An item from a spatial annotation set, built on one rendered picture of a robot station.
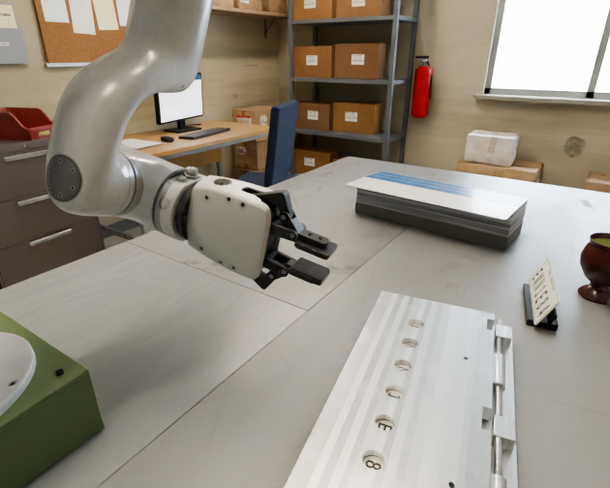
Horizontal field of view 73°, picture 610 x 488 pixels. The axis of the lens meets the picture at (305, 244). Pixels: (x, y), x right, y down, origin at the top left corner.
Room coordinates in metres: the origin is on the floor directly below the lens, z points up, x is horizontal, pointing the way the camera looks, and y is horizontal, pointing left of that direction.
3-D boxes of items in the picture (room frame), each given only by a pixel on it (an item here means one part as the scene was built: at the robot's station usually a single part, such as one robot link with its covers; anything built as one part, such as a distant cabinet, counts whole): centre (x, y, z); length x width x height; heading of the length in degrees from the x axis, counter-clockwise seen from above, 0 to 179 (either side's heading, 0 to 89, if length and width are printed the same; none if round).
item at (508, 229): (1.02, -0.34, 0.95); 0.40 x 0.13 x 0.09; 51
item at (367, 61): (4.01, -0.49, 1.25); 0.42 x 0.17 x 0.28; 57
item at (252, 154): (4.34, 0.35, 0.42); 0.86 x 0.33 x 0.83; 146
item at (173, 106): (3.37, 0.95, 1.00); 0.51 x 0.02 x 0.31; 158
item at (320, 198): (1.20, -0.10, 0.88); 1.09 x 0.52 x 0.03; 146
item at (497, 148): (3.35, -1.50, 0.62); 0.36 x 0.29 x 0.22; 56
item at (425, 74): (3.84, -1.02, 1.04); 0.18 x 0.15 x 0.50; 56
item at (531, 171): (3.30, -1.57, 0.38); 0.60 x 0.40 x 0.26; 56
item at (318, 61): (4.26, -0.12, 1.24); 0.42 x 0.21 x 0.27; 55
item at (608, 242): (0.65, -0.53, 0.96); 0.09 x 0.09 x 0.11
